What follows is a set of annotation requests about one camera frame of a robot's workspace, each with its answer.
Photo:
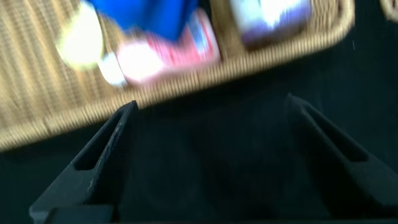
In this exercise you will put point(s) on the purple bin bag roll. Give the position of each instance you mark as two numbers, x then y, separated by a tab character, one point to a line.
270	25

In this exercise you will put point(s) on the wicker basket holding household items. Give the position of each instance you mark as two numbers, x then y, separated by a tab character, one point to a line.
31	93

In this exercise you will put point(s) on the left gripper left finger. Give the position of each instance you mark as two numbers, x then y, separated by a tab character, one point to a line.
93	174

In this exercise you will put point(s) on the pink lotion bottle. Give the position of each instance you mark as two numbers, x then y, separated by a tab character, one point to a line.
174	56

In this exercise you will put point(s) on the black table cloth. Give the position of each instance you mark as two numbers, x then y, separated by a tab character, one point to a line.
217	149

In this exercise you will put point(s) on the blue towel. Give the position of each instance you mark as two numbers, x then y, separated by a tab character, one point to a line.
149	15

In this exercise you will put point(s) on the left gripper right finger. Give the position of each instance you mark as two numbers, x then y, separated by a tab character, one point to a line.
342	168

